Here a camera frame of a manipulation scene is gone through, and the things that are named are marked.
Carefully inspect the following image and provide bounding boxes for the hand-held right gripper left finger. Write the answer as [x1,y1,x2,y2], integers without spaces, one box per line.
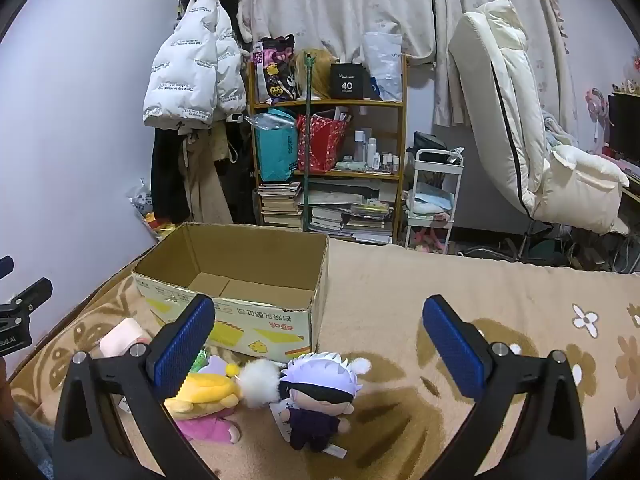
[52,294,217,480]

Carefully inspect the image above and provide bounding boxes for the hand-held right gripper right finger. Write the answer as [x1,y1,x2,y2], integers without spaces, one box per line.
[421,295,588,480]

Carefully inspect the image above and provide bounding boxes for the white fluffy plush toy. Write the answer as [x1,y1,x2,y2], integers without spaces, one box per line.
[224,359,282,411]

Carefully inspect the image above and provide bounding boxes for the printed cardboard box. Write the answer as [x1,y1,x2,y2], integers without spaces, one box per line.
[131,221,330,356]

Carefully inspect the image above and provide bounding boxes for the purple item in clear bag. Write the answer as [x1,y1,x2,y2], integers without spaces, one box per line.
[202,354,230,376]

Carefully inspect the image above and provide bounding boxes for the yellow and pink plush doll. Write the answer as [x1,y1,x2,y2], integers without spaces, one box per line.
[164,355,244,445]

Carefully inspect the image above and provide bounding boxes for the pink toy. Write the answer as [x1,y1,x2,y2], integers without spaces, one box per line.
[412,226,449,254]

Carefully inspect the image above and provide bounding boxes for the blue grey cloth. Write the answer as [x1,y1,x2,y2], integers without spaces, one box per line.
[586,435,623,480]
[11,407,57,480]

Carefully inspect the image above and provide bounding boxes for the white-haired plush doll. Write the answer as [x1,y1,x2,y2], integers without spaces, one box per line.
[270,351,373,453]

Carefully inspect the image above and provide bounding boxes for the light blue cloth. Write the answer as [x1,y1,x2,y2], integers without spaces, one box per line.
[407,182,454,217]

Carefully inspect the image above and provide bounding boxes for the plastic bag of toys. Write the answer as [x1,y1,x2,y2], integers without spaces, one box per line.
[126,179,177,242]

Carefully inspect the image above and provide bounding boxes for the beige hanging garment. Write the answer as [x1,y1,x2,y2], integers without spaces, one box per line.
[181,130,236,226]

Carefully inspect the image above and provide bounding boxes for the white trolley cart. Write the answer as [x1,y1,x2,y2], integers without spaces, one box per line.
[402,148,464,254]

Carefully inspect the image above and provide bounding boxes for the dark hanging coat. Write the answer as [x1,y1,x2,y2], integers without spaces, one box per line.
[150,125,192,226]

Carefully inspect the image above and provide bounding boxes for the stack of brown books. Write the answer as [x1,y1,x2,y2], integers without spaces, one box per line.
[257,182,304,229]

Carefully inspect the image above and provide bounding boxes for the black bag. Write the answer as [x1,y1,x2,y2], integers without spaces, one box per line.
[407,131,452,162]

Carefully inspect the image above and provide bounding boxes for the teal shopping bag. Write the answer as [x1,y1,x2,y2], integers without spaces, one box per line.
[254,107,300,184]

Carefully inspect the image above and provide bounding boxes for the cream recliner chair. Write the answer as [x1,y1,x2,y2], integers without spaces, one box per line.
[447,0,632,237]

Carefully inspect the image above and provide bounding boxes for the red gift bag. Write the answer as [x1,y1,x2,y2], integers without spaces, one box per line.
[296,114,350,174]

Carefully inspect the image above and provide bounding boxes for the green pole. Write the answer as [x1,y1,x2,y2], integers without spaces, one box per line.
[301,52,317,234]

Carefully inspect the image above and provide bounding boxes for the wooden shelf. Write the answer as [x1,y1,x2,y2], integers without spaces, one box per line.
[248,54,409,247]

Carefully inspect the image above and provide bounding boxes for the white puffer jacket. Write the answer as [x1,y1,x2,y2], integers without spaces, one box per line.
[142,0,249,134]

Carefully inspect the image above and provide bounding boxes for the black monitor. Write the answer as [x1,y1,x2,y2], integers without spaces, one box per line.
[607,92,640,164]

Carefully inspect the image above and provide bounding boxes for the pink desk fan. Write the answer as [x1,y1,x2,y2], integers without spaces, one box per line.
[584,87,614,130]

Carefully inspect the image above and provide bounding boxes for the black box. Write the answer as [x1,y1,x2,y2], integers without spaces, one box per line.
[330,62,372,101]

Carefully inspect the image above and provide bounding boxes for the white plastic bag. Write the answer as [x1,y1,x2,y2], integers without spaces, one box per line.
[361,32,405,102]

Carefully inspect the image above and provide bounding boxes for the colourful printed bag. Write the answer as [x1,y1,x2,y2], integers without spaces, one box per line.
[251,35,297,104]

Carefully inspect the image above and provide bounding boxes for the blond wig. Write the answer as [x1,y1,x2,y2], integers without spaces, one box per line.
[292,49,334,102]

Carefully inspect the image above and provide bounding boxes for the floral curtain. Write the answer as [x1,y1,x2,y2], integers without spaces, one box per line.
[240,0,572,127]

